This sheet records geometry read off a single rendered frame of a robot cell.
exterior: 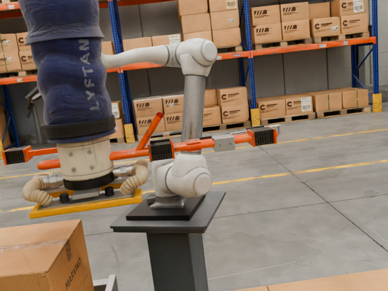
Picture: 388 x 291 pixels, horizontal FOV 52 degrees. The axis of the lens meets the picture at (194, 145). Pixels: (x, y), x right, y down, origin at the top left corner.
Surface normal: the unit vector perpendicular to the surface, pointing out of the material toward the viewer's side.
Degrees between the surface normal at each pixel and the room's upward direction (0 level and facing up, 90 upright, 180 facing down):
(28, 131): 90
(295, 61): 90
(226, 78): 90
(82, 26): 77
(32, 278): 90
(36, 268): 0
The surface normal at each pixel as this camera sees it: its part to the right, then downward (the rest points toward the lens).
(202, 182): 0.58, 0.20
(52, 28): -0.03, 0.03
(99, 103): 0.78, -0.17
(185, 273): -0.26, 0.22
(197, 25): 0.09, 0.22
